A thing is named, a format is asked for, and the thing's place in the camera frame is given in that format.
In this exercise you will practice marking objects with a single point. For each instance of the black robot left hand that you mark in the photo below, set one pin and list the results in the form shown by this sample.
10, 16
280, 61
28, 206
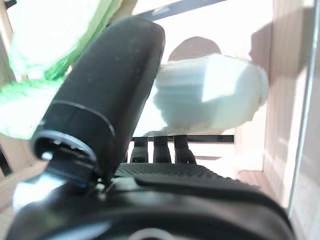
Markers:
105, 82

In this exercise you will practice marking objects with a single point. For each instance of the green white napa cabbage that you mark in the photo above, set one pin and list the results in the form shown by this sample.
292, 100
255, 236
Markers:
210, 95
45, 42

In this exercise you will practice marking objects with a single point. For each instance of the light wooden slatted crate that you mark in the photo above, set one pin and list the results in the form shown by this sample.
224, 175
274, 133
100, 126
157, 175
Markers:
285, 75

